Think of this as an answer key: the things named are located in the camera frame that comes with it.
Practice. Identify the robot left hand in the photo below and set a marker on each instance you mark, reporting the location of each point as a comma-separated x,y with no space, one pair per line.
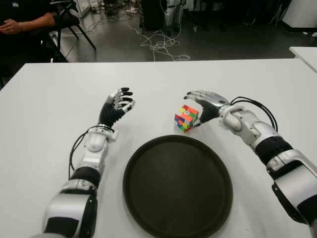
109,114

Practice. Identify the white side table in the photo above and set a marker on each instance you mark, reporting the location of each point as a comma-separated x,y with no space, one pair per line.
305,55

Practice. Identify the black cabinet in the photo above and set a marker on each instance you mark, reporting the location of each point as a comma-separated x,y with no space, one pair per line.
152,15

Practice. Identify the white cabinet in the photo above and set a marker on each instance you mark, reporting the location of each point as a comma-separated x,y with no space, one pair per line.
301,12

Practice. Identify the white humanoid robot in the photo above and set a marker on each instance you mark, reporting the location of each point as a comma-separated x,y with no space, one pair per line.
171,15

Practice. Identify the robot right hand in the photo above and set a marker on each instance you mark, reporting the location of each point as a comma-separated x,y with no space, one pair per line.
210,106

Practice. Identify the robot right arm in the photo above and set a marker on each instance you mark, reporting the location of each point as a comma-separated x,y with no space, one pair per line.
292,168

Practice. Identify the round dark brown plate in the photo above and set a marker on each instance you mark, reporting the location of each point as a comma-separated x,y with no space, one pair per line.
177,188

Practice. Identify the seated person black shirt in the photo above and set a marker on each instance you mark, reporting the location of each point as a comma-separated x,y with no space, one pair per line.
27,10

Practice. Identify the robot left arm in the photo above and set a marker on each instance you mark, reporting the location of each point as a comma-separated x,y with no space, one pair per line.
74,198

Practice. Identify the multicolour Rubik's cube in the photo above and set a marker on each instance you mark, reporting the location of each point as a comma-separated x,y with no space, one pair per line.
185,119

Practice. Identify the black metal chair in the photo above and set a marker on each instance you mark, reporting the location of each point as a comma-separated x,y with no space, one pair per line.
68,22

